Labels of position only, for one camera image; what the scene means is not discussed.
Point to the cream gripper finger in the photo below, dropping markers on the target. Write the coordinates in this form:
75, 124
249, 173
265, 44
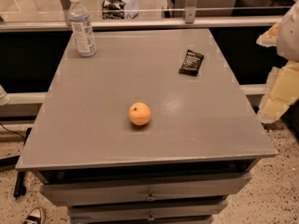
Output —
269, 38
282, 91

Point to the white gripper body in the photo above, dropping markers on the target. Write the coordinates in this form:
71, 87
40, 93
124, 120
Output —
289, 36

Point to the orange fruit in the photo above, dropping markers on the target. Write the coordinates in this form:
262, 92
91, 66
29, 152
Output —
139, 114

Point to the black rxbar chocolate wrapper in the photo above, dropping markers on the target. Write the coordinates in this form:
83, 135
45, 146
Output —
191, 63

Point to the upper grey drawer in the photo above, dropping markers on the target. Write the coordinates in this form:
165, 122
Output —
146, 190

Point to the grey drawer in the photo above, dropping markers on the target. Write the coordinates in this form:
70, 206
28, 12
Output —
146, 190
146, 211

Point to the grey drawer cabinet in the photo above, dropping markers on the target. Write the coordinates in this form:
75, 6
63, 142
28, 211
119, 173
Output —
152, 129

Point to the black and white box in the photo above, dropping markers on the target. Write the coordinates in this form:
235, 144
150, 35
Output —
119, 9

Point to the lower grey drawer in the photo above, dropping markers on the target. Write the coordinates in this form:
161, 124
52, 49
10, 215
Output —
146, 211

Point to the clear plastic water bottle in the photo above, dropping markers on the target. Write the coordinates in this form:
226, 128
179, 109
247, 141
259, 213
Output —
80, 20

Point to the black and white sneaker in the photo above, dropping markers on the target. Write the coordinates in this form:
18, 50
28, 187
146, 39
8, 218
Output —
36, 216

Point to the black pole on floor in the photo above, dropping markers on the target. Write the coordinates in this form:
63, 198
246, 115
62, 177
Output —
20, 189

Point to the metal window rail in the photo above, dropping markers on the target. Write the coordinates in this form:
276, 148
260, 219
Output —
116, 25

